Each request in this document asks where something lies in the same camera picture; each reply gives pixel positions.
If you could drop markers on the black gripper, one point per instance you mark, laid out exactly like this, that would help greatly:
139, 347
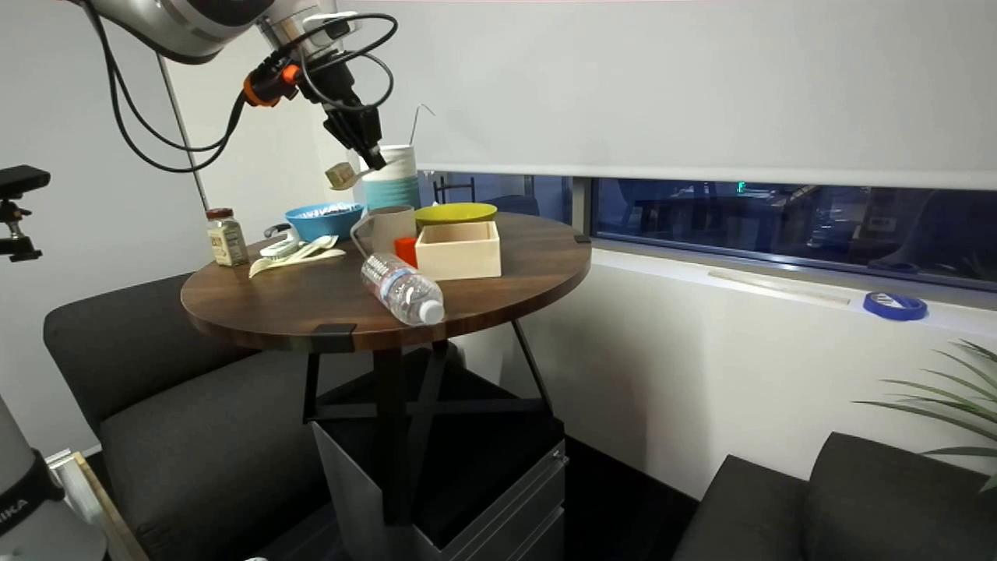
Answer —
338, 97

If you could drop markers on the white plastic spoon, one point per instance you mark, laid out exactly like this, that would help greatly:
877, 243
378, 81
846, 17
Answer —
359, 173

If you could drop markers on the white mug with blue band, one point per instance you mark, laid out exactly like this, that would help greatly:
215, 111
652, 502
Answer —
390, 187

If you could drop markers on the blue bowl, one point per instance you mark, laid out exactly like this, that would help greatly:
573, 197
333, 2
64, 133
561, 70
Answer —
325, 221

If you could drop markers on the yellow plate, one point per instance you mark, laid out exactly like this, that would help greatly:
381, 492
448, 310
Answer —
456, 212

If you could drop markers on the orange red block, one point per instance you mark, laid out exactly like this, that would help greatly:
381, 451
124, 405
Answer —
402, 252

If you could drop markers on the white plastic fork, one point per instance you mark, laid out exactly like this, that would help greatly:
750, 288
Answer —
313, 254

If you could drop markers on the pale wooden box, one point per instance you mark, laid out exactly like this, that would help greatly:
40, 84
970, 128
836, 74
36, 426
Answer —
461, 254

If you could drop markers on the clear plastic water bottle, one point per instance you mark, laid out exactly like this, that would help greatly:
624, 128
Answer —
402, 288

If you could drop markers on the white plastic knife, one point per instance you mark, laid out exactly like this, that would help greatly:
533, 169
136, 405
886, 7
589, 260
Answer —
273, 267

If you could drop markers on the onion salt glass jar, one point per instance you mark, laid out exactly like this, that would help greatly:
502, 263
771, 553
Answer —
224, 242

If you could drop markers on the thin grey pole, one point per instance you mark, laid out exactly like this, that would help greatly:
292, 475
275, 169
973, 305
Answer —
188, 146

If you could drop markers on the white roller blind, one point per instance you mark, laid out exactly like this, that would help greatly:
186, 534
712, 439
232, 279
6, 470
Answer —
673, 81

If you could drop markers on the dark grey sofa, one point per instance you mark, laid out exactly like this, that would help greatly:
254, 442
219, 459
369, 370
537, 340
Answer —
850, 508
174, 416

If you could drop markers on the grey metal bin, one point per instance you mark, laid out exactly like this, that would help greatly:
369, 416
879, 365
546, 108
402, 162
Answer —
487, 508

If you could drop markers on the dark window pane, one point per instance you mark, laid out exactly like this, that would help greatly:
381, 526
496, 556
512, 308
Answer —
790, 222

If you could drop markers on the blue tape roll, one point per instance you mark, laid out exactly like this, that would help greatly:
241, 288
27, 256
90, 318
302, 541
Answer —
891, 305

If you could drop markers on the green plant leaves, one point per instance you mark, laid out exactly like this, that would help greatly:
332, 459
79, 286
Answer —
955, 405

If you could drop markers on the black camera on tripod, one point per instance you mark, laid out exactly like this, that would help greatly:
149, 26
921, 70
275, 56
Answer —
17, 204

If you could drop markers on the white leaning frame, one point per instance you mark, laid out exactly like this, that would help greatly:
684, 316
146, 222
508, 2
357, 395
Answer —
97, 502

